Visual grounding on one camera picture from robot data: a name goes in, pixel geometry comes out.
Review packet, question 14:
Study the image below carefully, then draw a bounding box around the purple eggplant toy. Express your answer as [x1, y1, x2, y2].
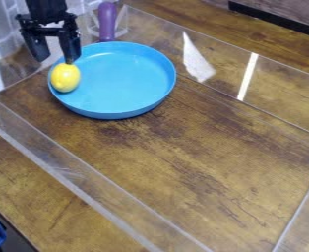
[99, 2, 116, 42]

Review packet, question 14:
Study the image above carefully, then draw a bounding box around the blue round plastic plate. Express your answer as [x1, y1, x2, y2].
[48, 41, 178, 120]

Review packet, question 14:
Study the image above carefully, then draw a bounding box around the dark baseboard strip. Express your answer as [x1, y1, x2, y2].
[229, 0, 309, 35]

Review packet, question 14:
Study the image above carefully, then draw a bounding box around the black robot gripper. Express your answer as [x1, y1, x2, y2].
[16, 0, 81, 64]

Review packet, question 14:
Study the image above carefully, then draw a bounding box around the yellow lemon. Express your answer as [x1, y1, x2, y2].
[49, 63, 80, 93]

